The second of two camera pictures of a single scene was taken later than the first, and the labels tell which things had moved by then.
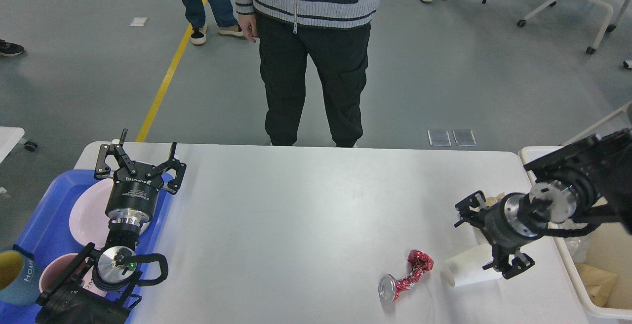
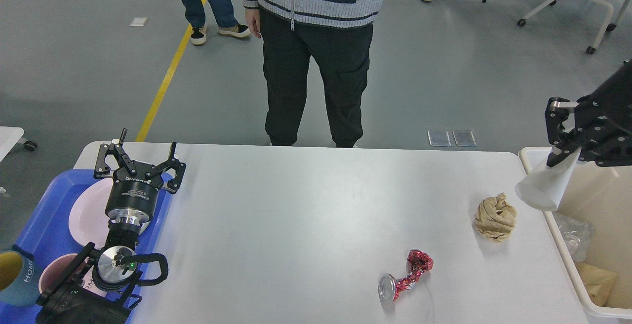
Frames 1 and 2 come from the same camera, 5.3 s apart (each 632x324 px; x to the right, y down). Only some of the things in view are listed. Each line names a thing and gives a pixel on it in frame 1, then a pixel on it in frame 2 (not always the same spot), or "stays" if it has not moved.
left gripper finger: x=102 y=170 stays
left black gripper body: x=133 y=199 stays
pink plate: x=87 y=222 stays
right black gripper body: x=504 y=228 -> x=603 y=121
